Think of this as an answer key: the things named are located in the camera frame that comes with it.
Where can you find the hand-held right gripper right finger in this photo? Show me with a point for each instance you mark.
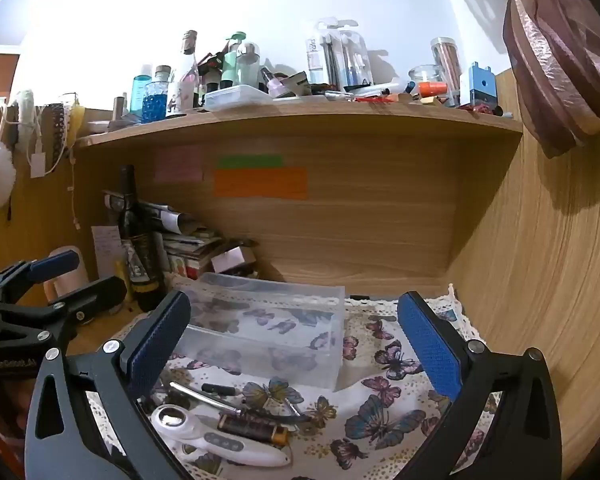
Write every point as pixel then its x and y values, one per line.
pixel 430 347

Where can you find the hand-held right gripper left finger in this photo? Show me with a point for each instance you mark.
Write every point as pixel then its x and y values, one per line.
pixel 160 342

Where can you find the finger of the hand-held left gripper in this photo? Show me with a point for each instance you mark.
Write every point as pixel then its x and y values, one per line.
pixel 55 265
pixel 97 292

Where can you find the small black stick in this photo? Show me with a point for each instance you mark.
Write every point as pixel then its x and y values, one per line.
pixel 219 389

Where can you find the metal tweezers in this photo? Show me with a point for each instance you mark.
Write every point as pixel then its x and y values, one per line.
pixel 215 399

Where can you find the clear plastic storage box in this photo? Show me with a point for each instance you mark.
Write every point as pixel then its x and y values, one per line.
pixel 265 332

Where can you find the white handheld magnifier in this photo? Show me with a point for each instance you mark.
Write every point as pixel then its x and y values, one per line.
pixel 215 440

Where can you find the brown thread spool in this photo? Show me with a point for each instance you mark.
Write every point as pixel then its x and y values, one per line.
pixel 252 428

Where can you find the pink cup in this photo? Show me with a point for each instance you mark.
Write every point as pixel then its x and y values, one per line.
pixel 75 282

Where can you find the white paper note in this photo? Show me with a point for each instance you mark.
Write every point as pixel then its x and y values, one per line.
pixel 105 247

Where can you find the dark wine bottle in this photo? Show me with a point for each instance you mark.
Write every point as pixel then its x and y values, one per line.
pixel 137 255

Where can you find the butterfly printed cloth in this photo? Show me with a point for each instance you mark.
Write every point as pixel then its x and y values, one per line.
pixel 380 410

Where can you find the stack of books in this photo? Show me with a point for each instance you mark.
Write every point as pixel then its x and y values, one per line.
pixel 190 252

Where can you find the white paper tag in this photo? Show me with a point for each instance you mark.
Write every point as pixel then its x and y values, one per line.
pixel 38 165

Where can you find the rolled magazine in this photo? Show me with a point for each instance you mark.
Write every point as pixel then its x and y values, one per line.
pixel 172 217

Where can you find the small brown white box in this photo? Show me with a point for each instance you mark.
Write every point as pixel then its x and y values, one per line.
pixel 232 260

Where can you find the dark comb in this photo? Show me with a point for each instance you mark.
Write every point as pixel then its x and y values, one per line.
pixel 57 135

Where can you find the pink sticky note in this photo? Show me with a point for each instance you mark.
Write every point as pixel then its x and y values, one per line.
pixel 178 163

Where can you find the orange sticky note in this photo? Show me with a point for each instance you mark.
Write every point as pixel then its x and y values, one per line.
pixel 260 182

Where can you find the jar of blue beads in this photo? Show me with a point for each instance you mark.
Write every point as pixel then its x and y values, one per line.
pixel 156 102

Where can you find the blue liquid bottle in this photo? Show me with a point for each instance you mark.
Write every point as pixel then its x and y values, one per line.
pixel 140 92

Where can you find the green sticky note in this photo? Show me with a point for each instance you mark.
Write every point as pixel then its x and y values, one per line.
pixel 250 161

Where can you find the white printed bottle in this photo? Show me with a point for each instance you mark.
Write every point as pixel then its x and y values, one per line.
pixel 182 85

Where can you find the clear flat plastic case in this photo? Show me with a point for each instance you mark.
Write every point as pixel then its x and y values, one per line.
pixel 237 97

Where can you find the wooden shelf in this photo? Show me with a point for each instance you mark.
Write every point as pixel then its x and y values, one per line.
pixel 305 122

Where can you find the orange cap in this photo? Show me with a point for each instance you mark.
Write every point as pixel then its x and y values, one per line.
pixel 431 89

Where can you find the green pump bottle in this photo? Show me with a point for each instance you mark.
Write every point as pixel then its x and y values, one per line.
pixel 231 65

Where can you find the blue box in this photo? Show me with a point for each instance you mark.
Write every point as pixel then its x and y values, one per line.
pixel 479 85

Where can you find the clear bottle silver cap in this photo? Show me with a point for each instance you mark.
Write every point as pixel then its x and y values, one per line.
pixel 247 67

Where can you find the small pink spray bottle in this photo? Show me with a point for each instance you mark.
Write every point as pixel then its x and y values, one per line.
pixel 275 85

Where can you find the glass jar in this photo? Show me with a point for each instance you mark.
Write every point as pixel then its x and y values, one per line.
pixel 425 74

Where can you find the clear tube of brown sticks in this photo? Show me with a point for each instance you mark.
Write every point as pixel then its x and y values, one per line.
pixel 446 62

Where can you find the clear blister pack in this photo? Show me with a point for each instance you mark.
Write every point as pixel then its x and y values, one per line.
pixel 356 57
pixel 325 57

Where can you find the pink fabric bag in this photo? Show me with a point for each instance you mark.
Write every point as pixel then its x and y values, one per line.
pixel 555 75

